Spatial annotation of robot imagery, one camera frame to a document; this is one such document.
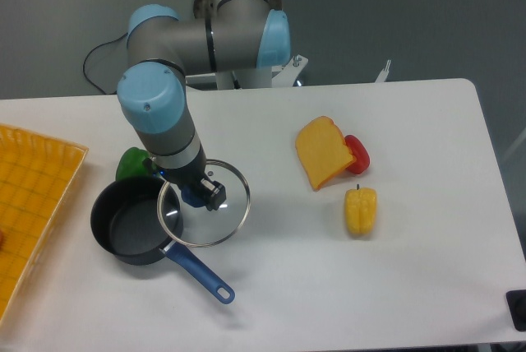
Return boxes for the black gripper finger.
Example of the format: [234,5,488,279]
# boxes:
[184,183,211,206]
[201,178,226,211]

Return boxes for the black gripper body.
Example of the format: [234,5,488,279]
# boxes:
[150,146,206,192]

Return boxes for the glass pot lid blue knob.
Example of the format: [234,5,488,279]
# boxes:
[156,159,251,248]

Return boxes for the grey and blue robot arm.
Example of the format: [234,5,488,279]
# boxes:
[117,0,291,211]

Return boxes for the green toy bell pepper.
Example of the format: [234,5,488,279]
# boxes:
[115,147,158,181]

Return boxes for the orange toy bread slice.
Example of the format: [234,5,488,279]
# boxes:
[295,116,357,191]

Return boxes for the yellow toy bell pepper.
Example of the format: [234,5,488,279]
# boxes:
[344,185,377,236]

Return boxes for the red toy bell pepper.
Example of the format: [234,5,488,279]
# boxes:
[345,135,371,175]

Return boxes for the yellow plastic basket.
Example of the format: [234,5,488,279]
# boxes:
[1,124,89,318]

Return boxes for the black device at table edge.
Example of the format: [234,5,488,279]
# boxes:
[505,289,526,332]

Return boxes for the dark saucepan with blue handle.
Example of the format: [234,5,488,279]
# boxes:
[90,176,235,304]

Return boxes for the white metal base frame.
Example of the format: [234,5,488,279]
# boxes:
[186,54,392,87]

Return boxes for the black cable on floor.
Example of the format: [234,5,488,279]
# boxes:
[82,32,129,95]

